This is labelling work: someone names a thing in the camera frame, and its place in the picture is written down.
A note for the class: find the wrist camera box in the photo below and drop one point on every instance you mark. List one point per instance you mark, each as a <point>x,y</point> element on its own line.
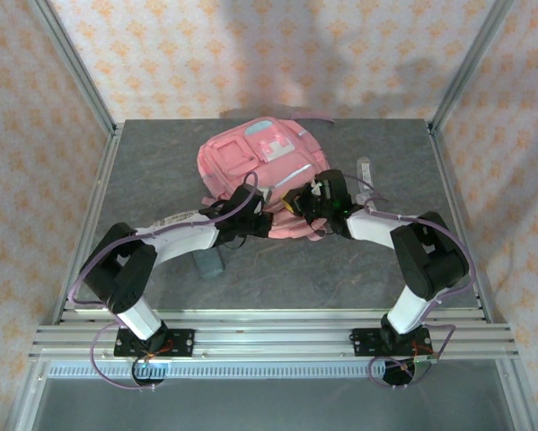
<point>267,195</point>
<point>316,187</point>

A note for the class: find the pink school backpack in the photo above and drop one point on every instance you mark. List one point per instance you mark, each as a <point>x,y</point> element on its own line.
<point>232,152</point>

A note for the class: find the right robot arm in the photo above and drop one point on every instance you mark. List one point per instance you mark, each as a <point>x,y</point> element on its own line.
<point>430,260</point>

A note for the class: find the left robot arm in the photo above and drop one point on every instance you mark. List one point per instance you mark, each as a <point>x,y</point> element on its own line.
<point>125,274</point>

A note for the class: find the aluminium frame leg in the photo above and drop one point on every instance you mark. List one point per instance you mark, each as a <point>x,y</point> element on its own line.
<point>23,399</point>
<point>520,399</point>

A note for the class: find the clear plastic pen case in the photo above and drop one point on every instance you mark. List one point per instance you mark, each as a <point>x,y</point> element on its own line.
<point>364,173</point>
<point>366,197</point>

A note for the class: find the aluminium frame post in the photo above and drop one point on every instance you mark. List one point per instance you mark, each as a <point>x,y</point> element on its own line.
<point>470,67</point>
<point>71,67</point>

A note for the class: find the orange patterned backdrop cloth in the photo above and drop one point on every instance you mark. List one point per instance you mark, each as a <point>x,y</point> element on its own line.
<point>295,54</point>

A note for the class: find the wide aluminium base beam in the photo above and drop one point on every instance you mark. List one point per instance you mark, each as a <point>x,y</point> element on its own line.
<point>273,341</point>

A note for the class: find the grey-blue pencil case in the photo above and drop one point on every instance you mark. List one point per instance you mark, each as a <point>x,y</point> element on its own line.
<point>211,266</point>

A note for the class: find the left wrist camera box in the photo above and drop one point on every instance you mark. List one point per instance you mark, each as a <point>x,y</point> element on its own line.
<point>267,195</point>

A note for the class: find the aluminium side rail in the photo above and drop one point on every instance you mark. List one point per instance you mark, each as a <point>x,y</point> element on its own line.
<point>89,215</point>
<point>448,179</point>

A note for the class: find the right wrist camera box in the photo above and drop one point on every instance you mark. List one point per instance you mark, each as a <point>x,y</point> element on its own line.
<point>316,187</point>

